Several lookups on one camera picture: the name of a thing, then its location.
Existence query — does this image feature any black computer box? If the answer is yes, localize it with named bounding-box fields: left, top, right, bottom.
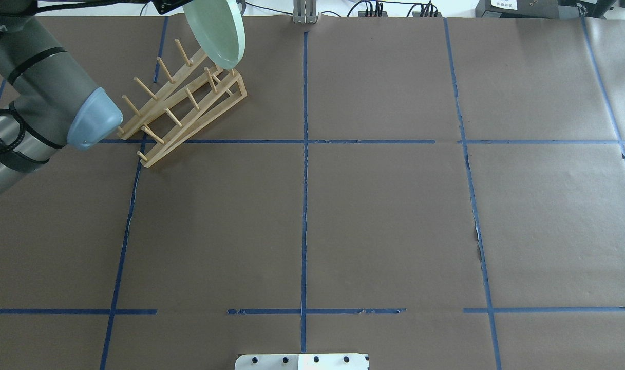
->
left=475, top=1, right=559, bottom=19

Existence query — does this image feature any wooden dish rack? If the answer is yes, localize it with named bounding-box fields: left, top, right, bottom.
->
left=117, top=39, right=248, bottom=167

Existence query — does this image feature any light green plate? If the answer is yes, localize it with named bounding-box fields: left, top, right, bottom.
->
left=182, top=1, right=246, bottom=70

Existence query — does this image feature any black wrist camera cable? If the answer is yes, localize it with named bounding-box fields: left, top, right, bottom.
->
left=0, top=0, right=154, bottom=160

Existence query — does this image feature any aluminium frame post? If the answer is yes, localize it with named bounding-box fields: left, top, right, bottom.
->
left=293, top=0, right=319, bottom=24

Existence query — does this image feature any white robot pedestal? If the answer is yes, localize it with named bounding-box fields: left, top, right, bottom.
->
left=234, top=352, right=370, bottom=369

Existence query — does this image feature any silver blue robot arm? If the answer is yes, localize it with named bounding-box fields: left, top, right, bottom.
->
left=0, top=1, right=124, bottom=195

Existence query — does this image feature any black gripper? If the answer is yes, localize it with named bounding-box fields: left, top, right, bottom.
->
left=150, top=0, right=191, bottom=15

